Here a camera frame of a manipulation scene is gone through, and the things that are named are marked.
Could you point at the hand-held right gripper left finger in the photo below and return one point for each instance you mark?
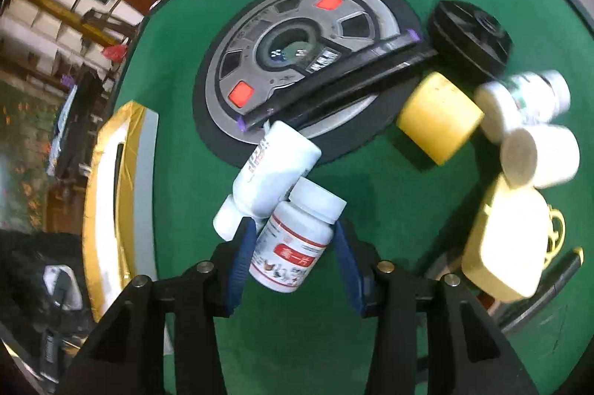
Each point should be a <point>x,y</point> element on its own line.
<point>241,258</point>

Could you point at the yellow cylinder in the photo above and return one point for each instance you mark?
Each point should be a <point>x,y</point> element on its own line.
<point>436,116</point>

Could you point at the pale yellow case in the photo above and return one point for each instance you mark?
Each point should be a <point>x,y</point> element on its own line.
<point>506,242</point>

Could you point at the white bottle red label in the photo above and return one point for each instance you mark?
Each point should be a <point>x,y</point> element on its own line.
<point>292,246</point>

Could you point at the long black case purple ends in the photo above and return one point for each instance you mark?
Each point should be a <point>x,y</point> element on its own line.
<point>334,84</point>

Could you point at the black pen gold tip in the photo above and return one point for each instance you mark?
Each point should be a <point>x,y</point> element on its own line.
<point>564,272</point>

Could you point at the box with yellow tape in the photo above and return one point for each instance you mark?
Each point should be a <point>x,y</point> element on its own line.
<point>109,191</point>

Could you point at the black round wheel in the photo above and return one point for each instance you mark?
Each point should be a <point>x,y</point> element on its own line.
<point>464,33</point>

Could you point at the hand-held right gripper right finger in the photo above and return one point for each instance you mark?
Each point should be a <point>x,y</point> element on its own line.
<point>348,267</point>

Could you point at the white bottle red side print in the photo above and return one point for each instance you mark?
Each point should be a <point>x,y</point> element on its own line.
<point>274,163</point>

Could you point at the grey round table hub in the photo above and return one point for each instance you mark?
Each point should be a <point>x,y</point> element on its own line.
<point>297,19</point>

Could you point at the small red bag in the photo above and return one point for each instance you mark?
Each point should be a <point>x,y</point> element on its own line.
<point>115,52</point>

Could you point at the plain white bottle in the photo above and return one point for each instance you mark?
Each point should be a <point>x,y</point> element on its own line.
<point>547,156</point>

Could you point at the white bottle green label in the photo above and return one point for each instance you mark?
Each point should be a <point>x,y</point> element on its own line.
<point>524,98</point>

